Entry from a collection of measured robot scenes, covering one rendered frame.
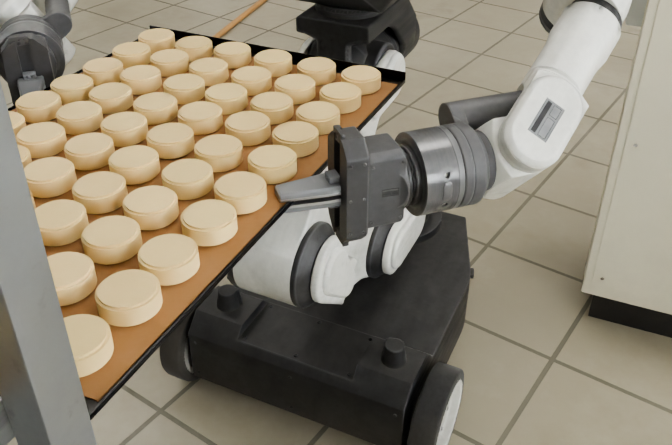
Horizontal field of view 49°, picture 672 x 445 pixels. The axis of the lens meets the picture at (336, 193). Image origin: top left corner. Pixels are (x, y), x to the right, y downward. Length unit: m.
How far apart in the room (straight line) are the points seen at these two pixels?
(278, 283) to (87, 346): 0.64
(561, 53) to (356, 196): 0.29
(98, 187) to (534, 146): 0.43
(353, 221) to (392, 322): 0.80
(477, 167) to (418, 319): 0.82
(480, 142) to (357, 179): 0.13
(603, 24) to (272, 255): 0.59
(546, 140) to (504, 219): 1.38
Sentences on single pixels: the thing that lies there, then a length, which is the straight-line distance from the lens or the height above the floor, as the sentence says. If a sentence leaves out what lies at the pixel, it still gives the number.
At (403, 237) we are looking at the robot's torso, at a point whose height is 0.31.
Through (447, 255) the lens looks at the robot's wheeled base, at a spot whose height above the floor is 0.17.
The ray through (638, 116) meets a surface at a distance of 1.57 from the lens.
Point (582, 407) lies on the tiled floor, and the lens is 1.67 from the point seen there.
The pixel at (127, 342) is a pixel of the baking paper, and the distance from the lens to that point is 0.59.
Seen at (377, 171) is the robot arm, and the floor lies 0.83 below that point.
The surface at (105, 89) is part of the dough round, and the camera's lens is 0.94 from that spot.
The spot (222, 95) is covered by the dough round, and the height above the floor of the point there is 0.82.
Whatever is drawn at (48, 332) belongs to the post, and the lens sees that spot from 0.42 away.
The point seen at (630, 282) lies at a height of 0.15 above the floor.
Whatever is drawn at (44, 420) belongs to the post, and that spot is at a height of 0.88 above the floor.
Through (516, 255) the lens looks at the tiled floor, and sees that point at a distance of 2.02.
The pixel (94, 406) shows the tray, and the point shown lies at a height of 0.80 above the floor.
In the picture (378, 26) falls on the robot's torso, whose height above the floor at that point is 0.77.
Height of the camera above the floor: 1.20
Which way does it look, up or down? 33 degrees down
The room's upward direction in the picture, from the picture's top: straight up
